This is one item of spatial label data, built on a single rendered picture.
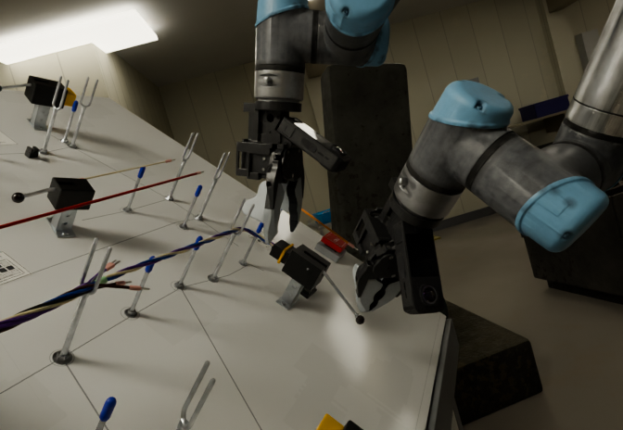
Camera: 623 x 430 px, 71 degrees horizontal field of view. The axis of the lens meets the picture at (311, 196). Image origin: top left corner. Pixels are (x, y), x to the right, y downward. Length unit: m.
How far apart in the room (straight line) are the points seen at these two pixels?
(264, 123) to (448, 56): 6.01
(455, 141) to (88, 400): 0.44
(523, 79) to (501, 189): 6.55
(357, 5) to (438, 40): 6.13
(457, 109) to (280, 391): 0.38
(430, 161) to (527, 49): 6.66
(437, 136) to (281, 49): 0.27
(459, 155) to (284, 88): 0.28
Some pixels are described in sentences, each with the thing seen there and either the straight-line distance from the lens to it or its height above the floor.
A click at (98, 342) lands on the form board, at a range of 0.54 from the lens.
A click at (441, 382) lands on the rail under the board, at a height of 0.86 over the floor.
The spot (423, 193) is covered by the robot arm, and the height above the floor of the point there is 1.19.
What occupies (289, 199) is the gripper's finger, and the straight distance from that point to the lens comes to 0.71.
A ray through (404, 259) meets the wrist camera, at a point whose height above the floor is 1.11.
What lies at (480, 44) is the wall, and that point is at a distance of 6.84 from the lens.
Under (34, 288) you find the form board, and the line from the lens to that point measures 0.59.
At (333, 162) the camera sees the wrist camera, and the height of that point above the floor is 1.25.
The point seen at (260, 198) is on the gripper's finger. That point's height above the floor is 1.23.
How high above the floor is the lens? 1.24
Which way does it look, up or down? 3 degrees down
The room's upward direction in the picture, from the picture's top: 16 degrees counter-clockwise
